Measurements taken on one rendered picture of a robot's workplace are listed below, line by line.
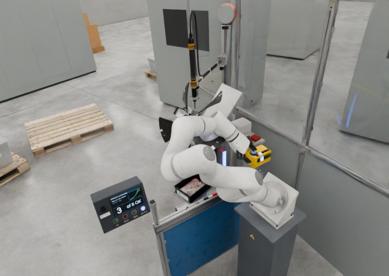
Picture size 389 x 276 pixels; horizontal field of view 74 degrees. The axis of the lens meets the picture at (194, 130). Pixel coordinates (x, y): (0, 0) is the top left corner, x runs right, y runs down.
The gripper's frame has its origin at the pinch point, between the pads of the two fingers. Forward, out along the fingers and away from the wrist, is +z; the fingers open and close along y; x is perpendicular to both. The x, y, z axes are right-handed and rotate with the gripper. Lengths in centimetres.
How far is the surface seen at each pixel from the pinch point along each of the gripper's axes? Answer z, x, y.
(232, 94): -13, -42, -66
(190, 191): 8, -62, 12
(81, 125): -89, -335, -69
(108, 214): -35, -40, 62
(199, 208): 15, -50, 22
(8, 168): -112, -313, 46
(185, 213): 9, -52, 31
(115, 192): -40, -36, 52
